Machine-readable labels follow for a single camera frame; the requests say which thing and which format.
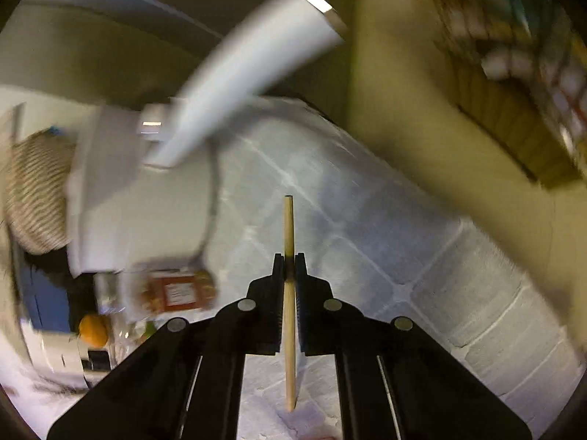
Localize labelled red spice jar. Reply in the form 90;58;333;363
139;269;217;315

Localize grey checked tablecloth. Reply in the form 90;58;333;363
205;99;586;437

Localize orange fruit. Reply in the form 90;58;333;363
79;314;109;349

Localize white electric pot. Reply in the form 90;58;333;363
67;0;344;274

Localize woven beige basket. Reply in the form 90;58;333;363
5;130;76;255

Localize black wire storage rack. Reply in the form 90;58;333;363
423;0;586;189

